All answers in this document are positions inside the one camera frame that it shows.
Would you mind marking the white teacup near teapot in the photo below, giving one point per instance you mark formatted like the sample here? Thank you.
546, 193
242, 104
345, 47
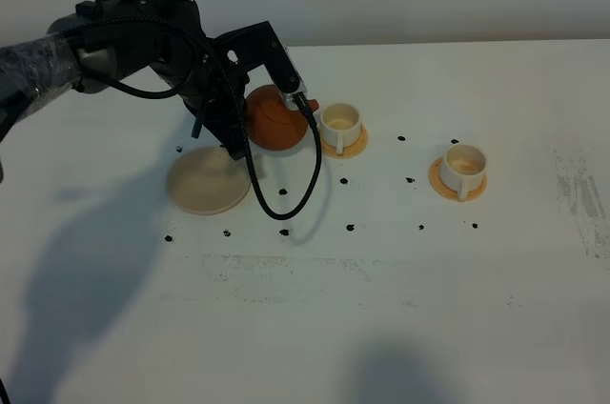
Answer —
340, 126

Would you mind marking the orange coaster near teapot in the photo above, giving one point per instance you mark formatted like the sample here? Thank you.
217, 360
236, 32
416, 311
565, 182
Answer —
356, 148

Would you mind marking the brown clay teapot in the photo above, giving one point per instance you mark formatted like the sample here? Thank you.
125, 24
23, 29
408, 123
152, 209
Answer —
270, 124

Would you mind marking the orange coaster far right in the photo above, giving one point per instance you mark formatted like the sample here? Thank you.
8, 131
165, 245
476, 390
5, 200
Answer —
445, 192

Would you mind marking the white teacup far right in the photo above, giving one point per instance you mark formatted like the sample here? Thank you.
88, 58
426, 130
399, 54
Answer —
463, 169

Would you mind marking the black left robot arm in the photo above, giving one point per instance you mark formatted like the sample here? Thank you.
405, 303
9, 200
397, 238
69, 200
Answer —
150, 49

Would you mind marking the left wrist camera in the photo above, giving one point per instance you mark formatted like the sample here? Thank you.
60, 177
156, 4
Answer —
246, 49

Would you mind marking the beige round teapot tray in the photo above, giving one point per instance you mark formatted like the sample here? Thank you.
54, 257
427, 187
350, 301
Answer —
207, 181

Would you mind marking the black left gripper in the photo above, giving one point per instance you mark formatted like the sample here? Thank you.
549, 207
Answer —
191, 66

